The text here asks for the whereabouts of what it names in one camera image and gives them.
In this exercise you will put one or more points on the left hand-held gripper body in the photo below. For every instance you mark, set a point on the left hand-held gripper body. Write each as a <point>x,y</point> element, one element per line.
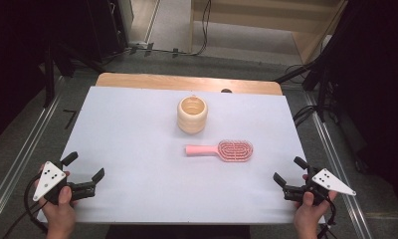
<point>49,179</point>

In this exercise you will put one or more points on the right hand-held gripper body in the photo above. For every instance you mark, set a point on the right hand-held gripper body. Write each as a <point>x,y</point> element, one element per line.
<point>329,182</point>

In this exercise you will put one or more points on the pink hairbrush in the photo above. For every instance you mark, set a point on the pink hairbrush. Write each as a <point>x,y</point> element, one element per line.
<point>235,151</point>

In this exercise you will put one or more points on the beige ribbed cup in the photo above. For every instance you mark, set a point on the beige ribbed cup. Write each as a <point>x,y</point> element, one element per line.
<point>192,122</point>

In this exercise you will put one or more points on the person's left hand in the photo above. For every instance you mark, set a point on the person's left hand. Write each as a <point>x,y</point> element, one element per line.
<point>60,214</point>

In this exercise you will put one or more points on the person's right hand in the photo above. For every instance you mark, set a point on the person's right hand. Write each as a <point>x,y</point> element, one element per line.
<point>306,215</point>

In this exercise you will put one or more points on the white board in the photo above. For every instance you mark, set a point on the white board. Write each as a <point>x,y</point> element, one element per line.
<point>137,166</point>

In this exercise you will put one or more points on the black metal stand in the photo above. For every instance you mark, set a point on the black metal stand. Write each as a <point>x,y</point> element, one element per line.
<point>49,76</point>
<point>321,83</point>

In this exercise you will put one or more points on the person's dark clothing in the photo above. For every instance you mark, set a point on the person's dark clothing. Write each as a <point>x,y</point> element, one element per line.
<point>177,232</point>

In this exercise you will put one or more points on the wooden table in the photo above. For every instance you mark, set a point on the wooden table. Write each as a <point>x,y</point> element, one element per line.
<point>147,81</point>

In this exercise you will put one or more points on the dark curtain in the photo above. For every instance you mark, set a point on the dark curtain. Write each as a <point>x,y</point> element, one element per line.
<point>379,83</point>
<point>14,49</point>

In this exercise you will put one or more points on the black equipment cabinet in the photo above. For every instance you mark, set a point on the black equipment cabinet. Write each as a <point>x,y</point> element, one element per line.
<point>105,30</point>

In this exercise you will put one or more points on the light wooden shelf unit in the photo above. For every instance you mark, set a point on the light wooden shelf unit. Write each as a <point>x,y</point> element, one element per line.
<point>253,16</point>

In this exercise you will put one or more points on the metal floor rail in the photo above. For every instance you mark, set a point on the metal floor rail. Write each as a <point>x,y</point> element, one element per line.
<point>24,156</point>
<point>339,172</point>

